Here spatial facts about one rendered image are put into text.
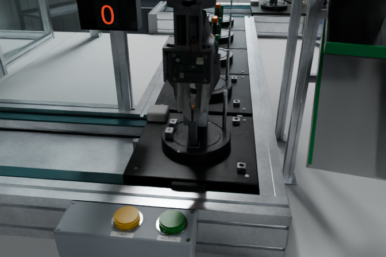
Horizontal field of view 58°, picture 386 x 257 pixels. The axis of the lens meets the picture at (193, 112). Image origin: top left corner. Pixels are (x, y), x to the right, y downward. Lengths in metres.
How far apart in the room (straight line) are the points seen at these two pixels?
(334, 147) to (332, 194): 0.18
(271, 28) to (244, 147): 1.19
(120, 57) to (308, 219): 0.52
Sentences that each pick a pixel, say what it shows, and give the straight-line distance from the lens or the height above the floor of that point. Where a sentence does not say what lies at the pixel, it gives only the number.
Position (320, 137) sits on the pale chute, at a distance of 0.66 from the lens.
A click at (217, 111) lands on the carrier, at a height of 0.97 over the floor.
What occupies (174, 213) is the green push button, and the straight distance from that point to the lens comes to 0.56.
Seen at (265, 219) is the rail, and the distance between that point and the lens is 0.59.
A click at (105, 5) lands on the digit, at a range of 0.74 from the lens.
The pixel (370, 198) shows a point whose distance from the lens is 0.83.
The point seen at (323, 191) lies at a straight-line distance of 0.81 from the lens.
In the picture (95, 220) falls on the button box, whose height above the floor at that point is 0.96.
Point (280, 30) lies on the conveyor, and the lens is 1.84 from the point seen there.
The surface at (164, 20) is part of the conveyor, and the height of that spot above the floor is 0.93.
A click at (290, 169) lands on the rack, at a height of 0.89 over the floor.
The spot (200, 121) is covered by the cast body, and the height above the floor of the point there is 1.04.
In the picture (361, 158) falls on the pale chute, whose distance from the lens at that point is 0.66.
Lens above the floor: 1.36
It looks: 28 degrees down
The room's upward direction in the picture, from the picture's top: straight up
